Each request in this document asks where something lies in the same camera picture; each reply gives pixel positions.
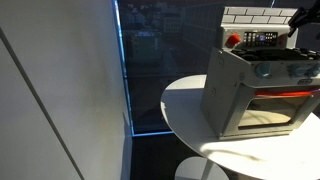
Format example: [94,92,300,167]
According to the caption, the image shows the white round table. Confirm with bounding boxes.
[160,73,320,180]

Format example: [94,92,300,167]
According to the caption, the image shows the white brick stove backsplash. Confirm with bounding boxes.
[221,5,299,26]

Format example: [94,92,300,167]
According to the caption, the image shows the black stove control panel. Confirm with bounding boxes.
[243,31,279,48]

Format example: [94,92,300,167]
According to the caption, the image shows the red round stove knob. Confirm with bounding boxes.
[225,32,242,48]

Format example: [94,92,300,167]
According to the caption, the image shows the grey oven door with window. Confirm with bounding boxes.
[221,83,320,138]

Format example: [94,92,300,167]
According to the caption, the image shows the white round table base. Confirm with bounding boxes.
[174,156,231,180]

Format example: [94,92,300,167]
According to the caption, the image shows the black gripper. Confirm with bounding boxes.
[287,0,320,38]

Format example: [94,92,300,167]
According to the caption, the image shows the grey toy stove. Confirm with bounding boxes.
[199,5,320,141]

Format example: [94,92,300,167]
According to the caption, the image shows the blue stove knob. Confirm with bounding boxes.
[255,62,273,79]
[288,63,306,79]
[308,62,320,78]

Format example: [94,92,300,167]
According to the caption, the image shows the black burner grate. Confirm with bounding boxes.
[231,47,320,62]

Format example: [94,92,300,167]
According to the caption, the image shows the red oven door handle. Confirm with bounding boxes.
[254,87,320,98]

